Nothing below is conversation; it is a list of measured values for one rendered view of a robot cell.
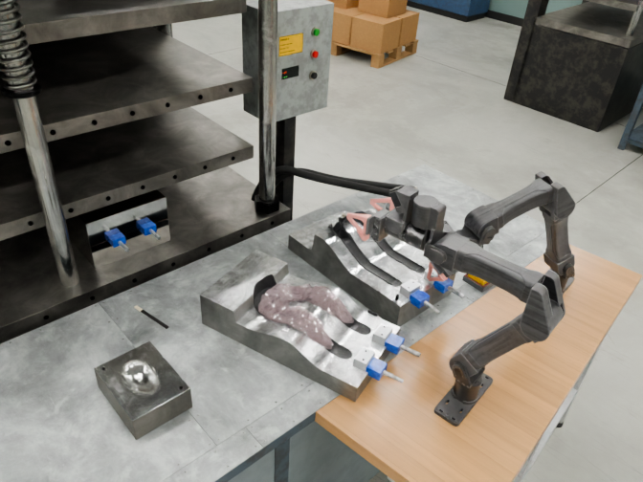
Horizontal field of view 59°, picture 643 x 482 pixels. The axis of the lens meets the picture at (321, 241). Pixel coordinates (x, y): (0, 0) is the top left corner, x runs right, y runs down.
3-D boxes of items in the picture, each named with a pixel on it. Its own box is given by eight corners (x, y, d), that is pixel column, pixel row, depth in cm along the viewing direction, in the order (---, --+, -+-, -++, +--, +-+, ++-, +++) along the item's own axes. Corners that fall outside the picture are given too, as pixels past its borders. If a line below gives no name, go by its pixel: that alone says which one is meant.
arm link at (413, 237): (402, 220, 133) (428, 231, 130) (415, 211, 137) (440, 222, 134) (398, 245, 137) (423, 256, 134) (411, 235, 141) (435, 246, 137)
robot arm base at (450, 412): (437, 390, 139) (463, 406, 136) (476, 347, 152) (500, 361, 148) (432, 411, 144) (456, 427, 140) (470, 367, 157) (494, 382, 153)
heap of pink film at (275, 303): (358, 317, 162) (361, 295, 157) (326, 355, 149) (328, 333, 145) (282, 282, 172) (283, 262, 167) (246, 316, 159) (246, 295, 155)
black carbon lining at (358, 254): (428, 274, 178) (432, 250, 172) (392, 295, 169) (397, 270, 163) (350, 224, 198) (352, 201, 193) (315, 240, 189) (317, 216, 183)
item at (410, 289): (443, 316, 163) (447, 301, 160) (432, 323, 161) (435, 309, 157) (409, 292, 171) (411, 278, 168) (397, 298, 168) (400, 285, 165)
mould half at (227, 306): (398, 340, 163) (404, 312, 157) (355, 402, 144) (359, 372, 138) (255, 276, 183) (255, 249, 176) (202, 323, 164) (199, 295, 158)
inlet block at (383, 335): (422, 356, 155) (425, 342, 152) (414, 367, 151) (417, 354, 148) (378, 337, 160) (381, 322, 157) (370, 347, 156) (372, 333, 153)
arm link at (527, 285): (429, 240, 129) (561, 302, 113) (449, 225, 134) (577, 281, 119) (421, 283, 136) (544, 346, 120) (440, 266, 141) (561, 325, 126)
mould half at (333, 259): (451, 294, 182) (459, 259, 174) (395, 329, 167) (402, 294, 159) (343, 223, 211) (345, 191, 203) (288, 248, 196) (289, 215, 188)
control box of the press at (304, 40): (317, 309, 290) (340, 4, 205) (270, 335, 273) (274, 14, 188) (290, 287, 303) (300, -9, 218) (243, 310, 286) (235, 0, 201)
